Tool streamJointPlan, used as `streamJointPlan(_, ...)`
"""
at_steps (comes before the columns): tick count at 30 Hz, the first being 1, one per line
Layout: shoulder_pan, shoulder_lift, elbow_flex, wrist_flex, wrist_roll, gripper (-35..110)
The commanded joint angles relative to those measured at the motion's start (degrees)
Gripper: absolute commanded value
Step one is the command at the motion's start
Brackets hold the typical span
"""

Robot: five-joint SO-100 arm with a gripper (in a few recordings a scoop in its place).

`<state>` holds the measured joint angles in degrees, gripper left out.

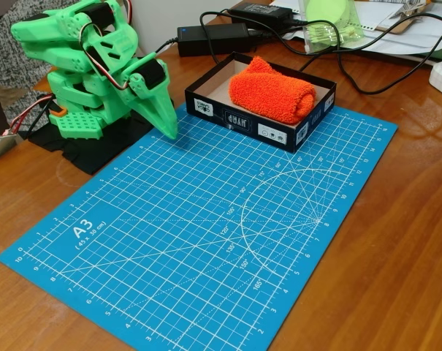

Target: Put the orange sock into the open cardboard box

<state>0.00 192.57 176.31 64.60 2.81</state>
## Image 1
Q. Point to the slim black power adapter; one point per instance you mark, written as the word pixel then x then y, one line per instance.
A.
pixel 264 11

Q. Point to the green transparent plastic bag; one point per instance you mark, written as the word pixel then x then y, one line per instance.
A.
pixel 334 25

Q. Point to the grey speckled fabric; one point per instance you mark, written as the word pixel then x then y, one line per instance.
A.
pixel 5 62

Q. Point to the orange fuzzy sock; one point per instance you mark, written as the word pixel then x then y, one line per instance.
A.
pixel 271 95

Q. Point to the large black power adapter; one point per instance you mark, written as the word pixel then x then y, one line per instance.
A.
pixel 213 40

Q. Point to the dark blue cardboard box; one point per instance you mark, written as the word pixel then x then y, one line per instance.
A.
pixel 242 126

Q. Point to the green gripper black servo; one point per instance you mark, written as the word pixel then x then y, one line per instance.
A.
pixel 155 96

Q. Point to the white paper stack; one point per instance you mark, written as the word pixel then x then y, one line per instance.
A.
pixel 399 44

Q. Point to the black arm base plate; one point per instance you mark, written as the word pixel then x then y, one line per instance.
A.
pixel 89 157

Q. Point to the green 3D-printed robot arm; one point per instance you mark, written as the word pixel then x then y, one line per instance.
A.
pixel 41 40

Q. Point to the blue A3 cutting mat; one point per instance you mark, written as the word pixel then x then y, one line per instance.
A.
pixel 206 219

